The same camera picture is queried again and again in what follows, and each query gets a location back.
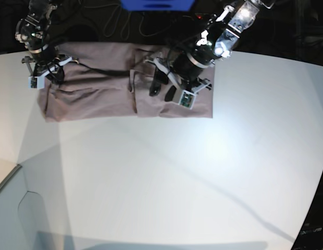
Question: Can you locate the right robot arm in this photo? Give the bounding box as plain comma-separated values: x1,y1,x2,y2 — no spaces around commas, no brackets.
15,1,74,89

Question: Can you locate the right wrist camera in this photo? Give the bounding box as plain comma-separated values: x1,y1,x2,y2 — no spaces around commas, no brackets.
28,76,45,90

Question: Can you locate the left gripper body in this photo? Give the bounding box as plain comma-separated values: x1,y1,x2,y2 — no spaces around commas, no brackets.
144,56,213,99

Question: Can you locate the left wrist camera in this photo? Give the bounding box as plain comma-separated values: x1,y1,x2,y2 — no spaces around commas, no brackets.
176,90,197,109

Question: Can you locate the blue box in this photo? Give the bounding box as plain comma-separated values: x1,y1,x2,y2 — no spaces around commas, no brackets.
120,0,195,11

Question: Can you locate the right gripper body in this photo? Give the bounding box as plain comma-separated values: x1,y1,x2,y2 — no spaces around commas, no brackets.
21,55,79,81

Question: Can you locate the mauve t-shirt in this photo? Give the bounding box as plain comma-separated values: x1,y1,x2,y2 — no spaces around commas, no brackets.
38,42,213,122

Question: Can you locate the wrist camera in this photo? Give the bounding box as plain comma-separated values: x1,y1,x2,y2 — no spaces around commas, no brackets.
176,90,197,109
28,76,45,90

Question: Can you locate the white looped cable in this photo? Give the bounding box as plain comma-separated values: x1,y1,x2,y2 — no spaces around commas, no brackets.
103,5,133,39

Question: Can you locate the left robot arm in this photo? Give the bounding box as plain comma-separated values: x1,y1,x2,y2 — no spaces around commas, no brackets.
144,1,275,108

